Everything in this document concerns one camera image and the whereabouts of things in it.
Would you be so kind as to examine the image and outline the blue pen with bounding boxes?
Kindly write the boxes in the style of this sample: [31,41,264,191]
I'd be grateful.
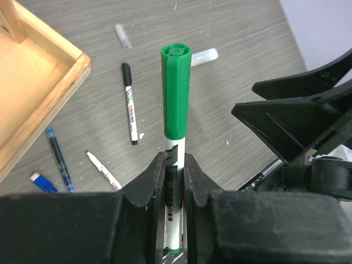
[46,129,74,193]

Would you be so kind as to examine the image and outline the grey pencil orange tip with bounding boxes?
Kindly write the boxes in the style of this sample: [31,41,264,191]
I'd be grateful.
[191,48,218,67]

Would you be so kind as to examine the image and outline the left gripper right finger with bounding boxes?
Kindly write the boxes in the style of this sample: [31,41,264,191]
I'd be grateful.
[184,154,351,263]

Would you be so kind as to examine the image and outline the long white green pen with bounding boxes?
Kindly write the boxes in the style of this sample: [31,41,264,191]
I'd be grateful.
[165,138,185,254]

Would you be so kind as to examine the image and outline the wooden clothes rack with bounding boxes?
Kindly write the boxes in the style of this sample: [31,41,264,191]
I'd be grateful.
[1,1,92,178]

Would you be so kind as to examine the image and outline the white pen green tip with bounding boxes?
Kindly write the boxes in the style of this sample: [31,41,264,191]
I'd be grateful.
[86,151,122,191]

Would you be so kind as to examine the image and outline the black pen cap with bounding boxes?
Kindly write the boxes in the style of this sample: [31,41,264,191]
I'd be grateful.
[122,63,132,87]

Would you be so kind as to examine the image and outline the blue pen cap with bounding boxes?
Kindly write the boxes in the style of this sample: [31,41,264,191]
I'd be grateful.
[30,172,58,193]

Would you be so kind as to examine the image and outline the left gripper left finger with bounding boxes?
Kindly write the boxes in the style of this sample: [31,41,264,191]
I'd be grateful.
[1,152,165,263]

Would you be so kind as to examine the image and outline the clear pen cap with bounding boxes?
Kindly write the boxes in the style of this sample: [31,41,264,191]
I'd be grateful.
[114,24,132,49]

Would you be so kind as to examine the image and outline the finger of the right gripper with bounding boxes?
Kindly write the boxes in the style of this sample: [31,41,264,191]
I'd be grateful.
[232,82,351,163]
[252,50,351,100]

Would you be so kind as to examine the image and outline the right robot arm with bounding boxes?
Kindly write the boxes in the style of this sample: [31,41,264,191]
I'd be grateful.
[232,51,351,201]

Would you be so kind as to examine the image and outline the dark green pen cap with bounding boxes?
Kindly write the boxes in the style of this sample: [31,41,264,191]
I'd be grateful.
[161,43,192,140]

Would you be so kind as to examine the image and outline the white pen black tip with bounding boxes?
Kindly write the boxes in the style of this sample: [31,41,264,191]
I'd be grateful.
[125,85,138,145]

